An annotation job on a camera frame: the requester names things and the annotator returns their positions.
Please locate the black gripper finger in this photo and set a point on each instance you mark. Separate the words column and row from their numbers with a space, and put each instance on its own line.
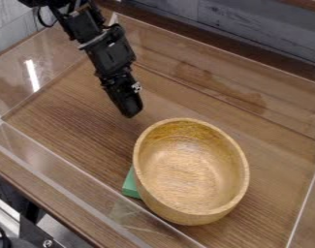
column 122, row 100
column 137, row 103

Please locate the clear acrylic tray wall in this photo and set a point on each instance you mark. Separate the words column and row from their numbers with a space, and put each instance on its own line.
column 66, row 142

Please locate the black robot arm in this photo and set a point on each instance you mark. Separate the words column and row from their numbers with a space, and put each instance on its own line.
column 74, row 14

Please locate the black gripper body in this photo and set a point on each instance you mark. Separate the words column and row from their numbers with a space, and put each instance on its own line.
column 112, row 55

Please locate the green block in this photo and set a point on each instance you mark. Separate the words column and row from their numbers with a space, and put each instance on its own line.
column 129, row 187

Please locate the brown wooden oval bowl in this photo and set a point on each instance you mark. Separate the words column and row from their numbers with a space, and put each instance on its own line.
column 192, row 171

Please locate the black metal bracket with bolt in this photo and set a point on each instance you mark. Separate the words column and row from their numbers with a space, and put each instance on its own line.
column 35, row 236

